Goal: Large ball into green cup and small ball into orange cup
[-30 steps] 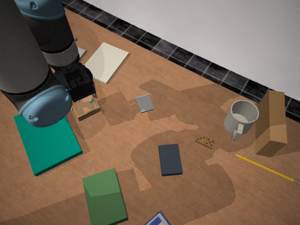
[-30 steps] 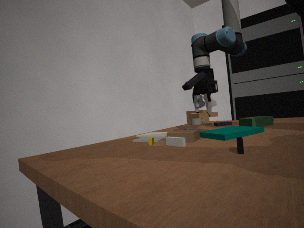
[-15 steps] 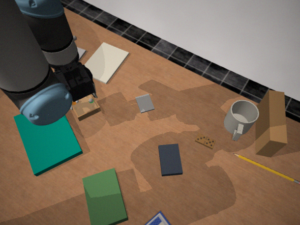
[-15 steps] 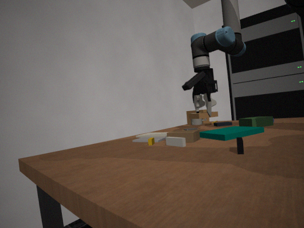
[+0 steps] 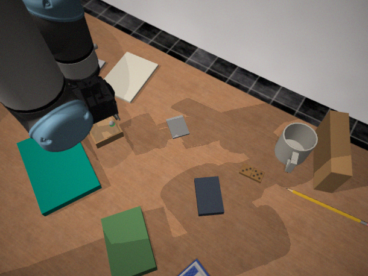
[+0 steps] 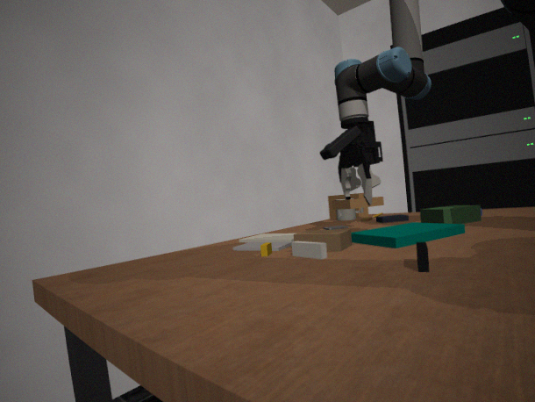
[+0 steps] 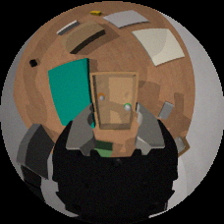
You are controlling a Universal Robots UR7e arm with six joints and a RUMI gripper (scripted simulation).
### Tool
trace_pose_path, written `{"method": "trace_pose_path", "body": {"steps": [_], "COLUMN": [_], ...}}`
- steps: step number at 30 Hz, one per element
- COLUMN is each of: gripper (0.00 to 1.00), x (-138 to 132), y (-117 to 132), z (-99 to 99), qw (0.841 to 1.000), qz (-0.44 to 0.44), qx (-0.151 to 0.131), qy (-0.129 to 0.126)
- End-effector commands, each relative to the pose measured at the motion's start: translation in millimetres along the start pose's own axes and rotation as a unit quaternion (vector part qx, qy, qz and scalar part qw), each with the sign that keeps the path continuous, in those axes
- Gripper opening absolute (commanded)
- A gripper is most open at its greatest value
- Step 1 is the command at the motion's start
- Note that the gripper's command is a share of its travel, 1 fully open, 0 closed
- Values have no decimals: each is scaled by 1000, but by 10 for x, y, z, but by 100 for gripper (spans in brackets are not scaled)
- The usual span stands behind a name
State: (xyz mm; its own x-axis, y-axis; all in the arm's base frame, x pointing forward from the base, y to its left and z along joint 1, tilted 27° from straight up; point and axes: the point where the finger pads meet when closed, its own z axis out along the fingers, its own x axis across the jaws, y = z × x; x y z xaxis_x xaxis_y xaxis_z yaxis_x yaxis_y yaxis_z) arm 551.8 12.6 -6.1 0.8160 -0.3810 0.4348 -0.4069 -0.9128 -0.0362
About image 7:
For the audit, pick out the grey mug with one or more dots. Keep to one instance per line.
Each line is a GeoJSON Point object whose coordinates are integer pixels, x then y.
{"type": "Point", "coordinates": [180, 144]}

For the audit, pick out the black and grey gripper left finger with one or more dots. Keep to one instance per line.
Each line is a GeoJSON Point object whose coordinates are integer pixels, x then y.
{"type": "Point", "coordinates": [77, 139]}

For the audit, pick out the tan rectangular box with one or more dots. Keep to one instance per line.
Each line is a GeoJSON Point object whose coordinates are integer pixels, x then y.
{"type": "Point", "coordinates": [81, 36]}

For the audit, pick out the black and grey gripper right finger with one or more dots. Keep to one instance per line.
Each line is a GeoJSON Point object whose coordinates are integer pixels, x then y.
{"type": "Point", "coordinates": [153, 138]}

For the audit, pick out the small yellow block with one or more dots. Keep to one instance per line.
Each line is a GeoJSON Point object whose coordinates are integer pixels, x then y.
{"type": "Point", "coordinates": [96, 13]}

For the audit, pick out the brown rectangular box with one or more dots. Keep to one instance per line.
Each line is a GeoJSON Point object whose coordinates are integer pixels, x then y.
{"type": "Point", "coordinates": [186, 148]}

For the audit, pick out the wooden ball-in-hole puzzle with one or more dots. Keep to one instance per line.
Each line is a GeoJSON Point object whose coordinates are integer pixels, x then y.
{"type": "Point", "coordinates": [114, 98]}

